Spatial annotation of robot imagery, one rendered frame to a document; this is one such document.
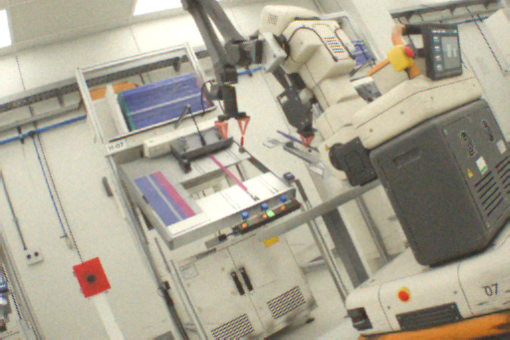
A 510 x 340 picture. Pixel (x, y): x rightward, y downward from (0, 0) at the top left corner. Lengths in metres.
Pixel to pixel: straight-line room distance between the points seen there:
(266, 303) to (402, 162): 1.38
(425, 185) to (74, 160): 3.31
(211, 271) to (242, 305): 0.24
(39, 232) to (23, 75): 1.48
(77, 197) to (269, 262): 2.06
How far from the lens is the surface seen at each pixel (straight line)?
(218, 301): 2.37
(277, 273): 2.49
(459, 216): 1.27
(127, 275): 3.94
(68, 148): 4.13
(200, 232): 2.06
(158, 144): 2.54
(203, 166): 2.45
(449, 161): 1.25
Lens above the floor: 0.62
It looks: 10 degrees up
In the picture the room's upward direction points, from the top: 25 degrees counter-clockwise
